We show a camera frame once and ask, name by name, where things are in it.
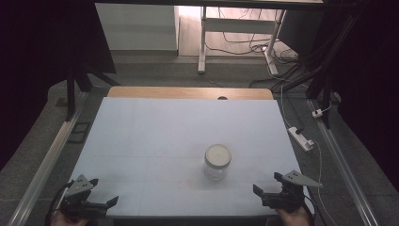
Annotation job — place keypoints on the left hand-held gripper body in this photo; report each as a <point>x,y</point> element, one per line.
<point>78,188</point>

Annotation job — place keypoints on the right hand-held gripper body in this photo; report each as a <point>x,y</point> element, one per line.
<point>287,196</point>

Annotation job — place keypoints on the clear glass jar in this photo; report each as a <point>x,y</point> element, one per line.
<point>215,173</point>

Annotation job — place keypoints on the white jar lid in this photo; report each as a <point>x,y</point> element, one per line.
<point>218,155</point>

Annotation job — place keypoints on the person's right hand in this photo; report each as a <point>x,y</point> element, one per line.
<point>295,218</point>

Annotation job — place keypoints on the person's left hand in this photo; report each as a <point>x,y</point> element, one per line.
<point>67,221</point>

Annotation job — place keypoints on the white power strip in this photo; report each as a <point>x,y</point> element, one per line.
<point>301,138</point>

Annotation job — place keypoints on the small white plug adapter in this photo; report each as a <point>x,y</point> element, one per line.
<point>317,113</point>

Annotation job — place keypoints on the black metal stand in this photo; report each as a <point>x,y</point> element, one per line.
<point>326,94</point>
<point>71,94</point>

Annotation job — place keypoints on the white table cover sheet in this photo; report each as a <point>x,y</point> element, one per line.
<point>175,135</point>

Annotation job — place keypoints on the wooden table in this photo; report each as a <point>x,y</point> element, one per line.
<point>172,93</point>

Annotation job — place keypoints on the black curtain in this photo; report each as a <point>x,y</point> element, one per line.
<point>373,94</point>
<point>37,62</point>

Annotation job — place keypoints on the white cabinet panel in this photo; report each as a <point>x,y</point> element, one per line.
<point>138,28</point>

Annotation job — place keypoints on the aluminium floor rail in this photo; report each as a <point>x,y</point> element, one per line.
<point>342,166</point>
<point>47,169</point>

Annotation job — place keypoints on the small black floor frame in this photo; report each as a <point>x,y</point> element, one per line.
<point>78,132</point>

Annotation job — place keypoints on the white desk frame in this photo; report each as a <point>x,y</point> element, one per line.
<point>238,25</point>

